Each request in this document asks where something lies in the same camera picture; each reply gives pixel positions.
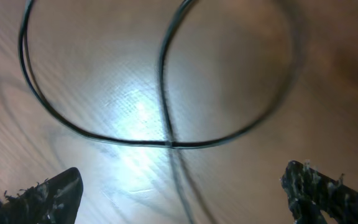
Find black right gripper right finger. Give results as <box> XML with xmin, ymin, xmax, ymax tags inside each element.
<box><xmin>280</xmin><ymin>161</ymin><xmax>358</xmax><ymax>224</ymax></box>

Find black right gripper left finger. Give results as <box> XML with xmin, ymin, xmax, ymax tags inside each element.
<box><xmin>0</xmin><ymin>167</ymin><xmax>83</xmax><ymax>224</ymax></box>

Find black USB cable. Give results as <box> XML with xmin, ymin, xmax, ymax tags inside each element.
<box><xmin>17</xmin><ymin>0</ymin><xmax>304</xmax><ymax>224</ymax></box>

